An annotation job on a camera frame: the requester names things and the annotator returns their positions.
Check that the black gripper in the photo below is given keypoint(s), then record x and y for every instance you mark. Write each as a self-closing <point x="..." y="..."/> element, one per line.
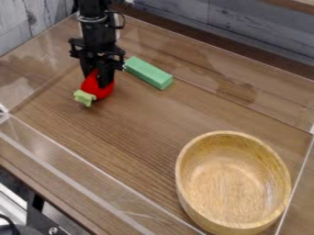
<point x="95" y="48"/>

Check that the red plush strawberry toy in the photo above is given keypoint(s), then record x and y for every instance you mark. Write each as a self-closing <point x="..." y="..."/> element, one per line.
<point x="90" y="91"/>

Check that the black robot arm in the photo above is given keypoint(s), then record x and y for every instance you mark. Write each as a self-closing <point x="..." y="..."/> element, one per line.
<point x="98" y="8"/>

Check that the green rectangular block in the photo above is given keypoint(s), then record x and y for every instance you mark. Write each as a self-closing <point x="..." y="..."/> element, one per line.
<point x="149" y="73"/>

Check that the wooden bowl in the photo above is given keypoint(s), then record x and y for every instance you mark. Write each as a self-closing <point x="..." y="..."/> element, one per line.
<point x="233" y="183"/>

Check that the clear acrylic tray wall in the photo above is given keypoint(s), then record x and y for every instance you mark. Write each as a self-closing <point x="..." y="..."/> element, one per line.
<point x="100" y="160"/>

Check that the black metal table bracket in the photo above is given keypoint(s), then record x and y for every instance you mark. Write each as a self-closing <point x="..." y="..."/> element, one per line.
<point x="36" y="220"/>

